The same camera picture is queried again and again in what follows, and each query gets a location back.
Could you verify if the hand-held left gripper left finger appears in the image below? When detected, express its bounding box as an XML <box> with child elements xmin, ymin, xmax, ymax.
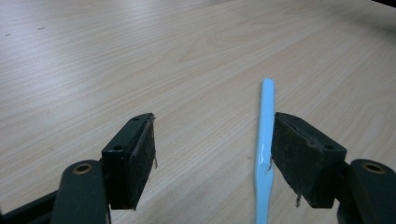
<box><xmin>101</xmin><ymin>112</ymin><xmax>157</xmax><ymax>211</ymax></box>

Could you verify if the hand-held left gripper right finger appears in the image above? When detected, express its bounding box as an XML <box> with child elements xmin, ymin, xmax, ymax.
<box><xmin>271</xmin><ymin>111</ymin><xmax>347</xmax><ymax>209</ymax></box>

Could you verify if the light blue toothbrush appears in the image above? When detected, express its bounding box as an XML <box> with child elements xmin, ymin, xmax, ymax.
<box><xmin>253</xmin><ymin>77</ymin><xmax>276</xmax><ymax>224</ymax></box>

